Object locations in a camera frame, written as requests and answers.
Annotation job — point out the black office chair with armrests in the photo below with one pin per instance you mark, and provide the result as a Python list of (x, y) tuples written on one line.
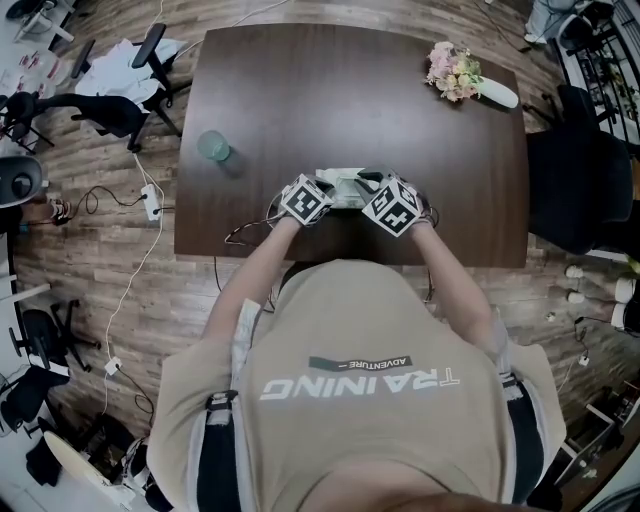
[(112, 112)]

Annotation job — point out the black mesh office chair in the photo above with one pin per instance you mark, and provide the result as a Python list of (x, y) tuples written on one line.
[(580, 107)]

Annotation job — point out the cream round board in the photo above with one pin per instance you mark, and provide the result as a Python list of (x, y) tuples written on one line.
[(72, 457)]

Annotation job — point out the pink flower bouquet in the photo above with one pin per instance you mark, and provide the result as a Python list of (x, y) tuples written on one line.
[(452, 75)]

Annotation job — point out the person's left forearm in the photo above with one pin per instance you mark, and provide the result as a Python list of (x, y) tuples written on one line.
[(250, 285)]

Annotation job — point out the group of clear water bottles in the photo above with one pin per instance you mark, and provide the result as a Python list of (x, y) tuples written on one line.
[(30, 62)]

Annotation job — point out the beige printed t-shirt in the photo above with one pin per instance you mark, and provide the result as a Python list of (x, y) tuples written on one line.
[(350, 425)]

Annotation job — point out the person's right forearm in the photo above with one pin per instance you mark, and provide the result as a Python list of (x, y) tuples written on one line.
[(450, 280)]

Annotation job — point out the white clothes pile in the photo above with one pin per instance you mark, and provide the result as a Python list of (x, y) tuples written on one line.
[(117, 72)]

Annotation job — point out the small white plug adapter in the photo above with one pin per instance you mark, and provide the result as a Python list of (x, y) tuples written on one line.
[(113, 366)]

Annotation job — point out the white vase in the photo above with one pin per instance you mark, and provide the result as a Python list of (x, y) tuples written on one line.
[(500, 94)]

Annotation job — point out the black metal railing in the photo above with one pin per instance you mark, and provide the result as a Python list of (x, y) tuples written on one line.
[(607, 60)]

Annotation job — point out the large black office chair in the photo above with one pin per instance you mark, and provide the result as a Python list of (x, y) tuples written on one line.
[(580, 195)]

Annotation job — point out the black swivel chair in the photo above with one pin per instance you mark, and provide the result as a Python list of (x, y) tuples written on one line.
[(40, 327)]

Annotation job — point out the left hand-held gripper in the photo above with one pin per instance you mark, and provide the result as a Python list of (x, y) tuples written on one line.
[(305, 202)]

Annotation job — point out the white power strip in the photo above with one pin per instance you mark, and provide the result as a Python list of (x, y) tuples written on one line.
[(151, 202)]

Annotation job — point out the white plastic block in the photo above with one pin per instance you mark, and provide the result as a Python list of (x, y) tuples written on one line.
[(347, 181)]

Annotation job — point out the small black office chair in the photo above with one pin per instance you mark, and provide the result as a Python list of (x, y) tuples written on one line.
[(22, 107)]

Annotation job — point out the translucent green cup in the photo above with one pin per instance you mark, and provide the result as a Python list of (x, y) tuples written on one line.
[(212, 145)]

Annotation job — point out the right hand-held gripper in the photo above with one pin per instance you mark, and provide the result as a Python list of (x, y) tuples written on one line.
[(392, 210)]

